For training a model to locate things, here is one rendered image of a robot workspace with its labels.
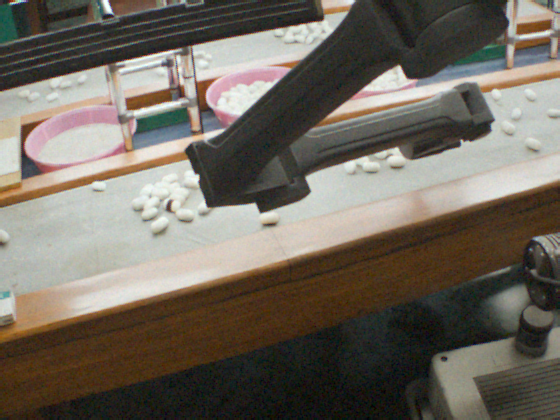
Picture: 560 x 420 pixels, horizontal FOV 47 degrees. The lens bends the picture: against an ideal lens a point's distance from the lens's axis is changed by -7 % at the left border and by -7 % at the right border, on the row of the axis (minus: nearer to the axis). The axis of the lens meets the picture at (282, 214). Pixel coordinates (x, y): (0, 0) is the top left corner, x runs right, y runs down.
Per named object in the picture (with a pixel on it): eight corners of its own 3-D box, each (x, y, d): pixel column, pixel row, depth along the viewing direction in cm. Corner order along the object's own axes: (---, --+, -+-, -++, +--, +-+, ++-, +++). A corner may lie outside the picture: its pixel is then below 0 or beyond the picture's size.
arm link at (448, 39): (190, 232, 79) (160, 155, 80) (278, 208, 87) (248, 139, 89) (477, 15, 45) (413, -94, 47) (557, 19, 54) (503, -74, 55)
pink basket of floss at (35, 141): (165, 149, 159) (158, 114, 153) (92, 211, 140) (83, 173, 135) (84, 131, 170) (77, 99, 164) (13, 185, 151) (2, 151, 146)
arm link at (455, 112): (268, 203, 80) (234, 122, 82) (252, 218, 85) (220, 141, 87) (507, 127, 100) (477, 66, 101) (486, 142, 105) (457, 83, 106)
